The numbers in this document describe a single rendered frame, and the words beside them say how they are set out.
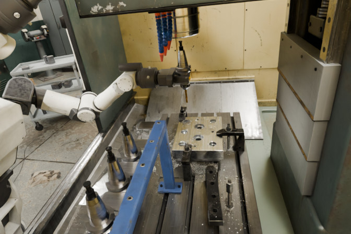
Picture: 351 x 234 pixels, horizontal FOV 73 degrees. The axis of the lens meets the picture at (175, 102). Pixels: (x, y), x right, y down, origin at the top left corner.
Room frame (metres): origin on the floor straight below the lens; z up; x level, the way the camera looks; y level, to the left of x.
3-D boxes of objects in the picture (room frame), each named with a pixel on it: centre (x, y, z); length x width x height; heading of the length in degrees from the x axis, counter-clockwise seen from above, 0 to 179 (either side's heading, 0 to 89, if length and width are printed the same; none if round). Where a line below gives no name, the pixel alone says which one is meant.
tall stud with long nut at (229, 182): (0.60, -0.16, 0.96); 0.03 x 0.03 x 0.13
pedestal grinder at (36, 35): (5.39, 2.85, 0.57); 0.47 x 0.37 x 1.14; 134
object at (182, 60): (0.92, -0.05, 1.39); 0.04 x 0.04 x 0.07
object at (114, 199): (0.41, 0.18, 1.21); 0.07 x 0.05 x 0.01; 79
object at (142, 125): (0.73, 0.12, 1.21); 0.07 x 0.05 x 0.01; 79
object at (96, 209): (0.35, 0.19, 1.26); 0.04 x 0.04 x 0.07
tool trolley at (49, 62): (3.20, 1.63, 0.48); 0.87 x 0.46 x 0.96; 105
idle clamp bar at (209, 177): (0.63, -0.10, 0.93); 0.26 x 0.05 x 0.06; 174
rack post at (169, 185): (0.72, 0.06, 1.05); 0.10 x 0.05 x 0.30; 79
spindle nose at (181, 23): (0.92, -0.05, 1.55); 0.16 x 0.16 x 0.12
